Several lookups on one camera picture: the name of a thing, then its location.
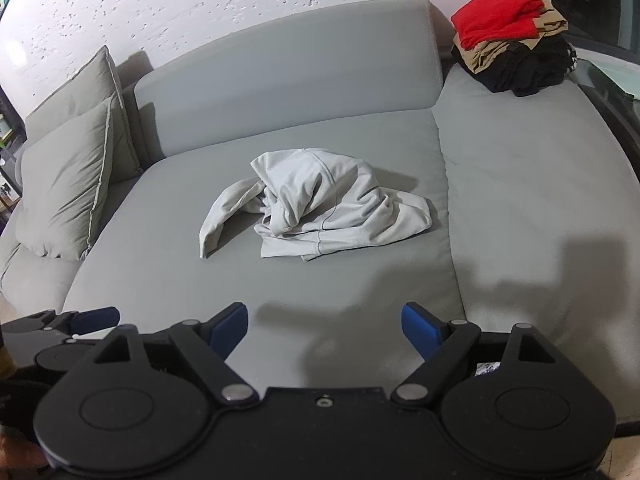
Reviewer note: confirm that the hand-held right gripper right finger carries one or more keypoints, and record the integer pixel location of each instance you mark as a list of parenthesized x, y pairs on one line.
[(419, 329)]

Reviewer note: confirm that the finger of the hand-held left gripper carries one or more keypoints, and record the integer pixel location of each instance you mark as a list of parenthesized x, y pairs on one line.
[(97, 318)]

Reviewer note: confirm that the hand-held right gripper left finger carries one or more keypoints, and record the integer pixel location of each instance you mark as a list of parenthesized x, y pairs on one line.
[(230, 331)]

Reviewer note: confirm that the white garment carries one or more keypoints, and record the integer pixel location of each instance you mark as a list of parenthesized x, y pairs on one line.
[(325, 200)]

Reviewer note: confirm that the pile of folded clothes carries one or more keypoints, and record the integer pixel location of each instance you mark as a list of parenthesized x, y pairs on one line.
[(480, 59)]

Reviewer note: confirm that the person's left hand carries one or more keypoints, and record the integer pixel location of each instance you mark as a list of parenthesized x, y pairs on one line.
[(17, 455)]

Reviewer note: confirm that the small grey cushion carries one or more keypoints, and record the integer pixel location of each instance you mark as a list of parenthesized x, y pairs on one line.
[(60, 185)]

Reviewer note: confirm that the cluttered shelf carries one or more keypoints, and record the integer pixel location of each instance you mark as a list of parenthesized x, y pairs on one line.
[(6, 135)]

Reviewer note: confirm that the large grey cushion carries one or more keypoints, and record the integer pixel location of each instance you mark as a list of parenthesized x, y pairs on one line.
[(95, 80)]

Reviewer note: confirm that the grey sofa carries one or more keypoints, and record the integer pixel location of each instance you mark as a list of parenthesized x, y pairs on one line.
[(350, 85)]

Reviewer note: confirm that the black folded garment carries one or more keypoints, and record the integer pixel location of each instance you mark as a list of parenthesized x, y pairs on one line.
[(530, 70)]

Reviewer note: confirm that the dark glass side table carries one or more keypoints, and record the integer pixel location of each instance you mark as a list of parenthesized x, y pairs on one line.
[(620, 125)]

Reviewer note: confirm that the pale green paper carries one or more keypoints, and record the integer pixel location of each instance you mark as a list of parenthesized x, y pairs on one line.
[(617, 75)]

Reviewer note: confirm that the red folded garment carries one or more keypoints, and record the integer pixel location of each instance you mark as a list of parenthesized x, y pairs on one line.
[(495, 15)]

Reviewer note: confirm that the dark glass window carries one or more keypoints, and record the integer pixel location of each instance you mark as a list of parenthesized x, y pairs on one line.
[(590, 0)]

